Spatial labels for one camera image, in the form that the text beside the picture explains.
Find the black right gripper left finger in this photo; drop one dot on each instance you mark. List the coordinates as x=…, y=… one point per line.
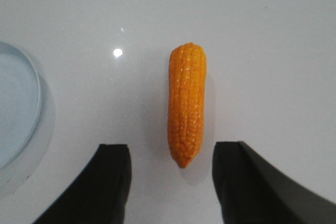
x=100, y=192

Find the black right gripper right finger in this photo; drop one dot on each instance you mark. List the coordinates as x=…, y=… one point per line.
x=251, y=190

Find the light blue round plate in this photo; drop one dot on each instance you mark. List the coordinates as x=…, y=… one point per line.
x=20, y=101

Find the orange corn cob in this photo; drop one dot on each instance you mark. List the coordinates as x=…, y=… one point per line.
x=185, y=127

